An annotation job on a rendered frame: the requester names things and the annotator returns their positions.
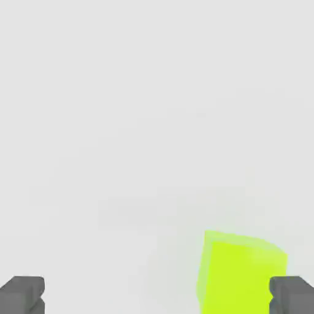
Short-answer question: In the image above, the small yellow-green cube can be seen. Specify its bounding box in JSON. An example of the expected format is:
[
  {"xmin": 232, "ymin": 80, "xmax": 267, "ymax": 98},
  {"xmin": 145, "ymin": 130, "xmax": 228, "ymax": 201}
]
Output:
[{"xmin": 196, "ymin": 229, "xmax": 289, "ymax": 314}]

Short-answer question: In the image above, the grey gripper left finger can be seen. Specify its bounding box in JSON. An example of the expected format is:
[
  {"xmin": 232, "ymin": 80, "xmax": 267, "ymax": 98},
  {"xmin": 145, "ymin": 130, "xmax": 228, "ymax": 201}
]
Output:
[{"xmin": 0, "ymin": 275, "xmax": 46, "ymax": 314}]

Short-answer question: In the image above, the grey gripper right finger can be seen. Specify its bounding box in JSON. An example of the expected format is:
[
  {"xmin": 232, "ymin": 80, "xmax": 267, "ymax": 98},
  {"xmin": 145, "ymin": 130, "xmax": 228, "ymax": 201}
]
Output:
[{"xmin": 269, "ymin": 275, "xmax": 314, "ymax": 314}]

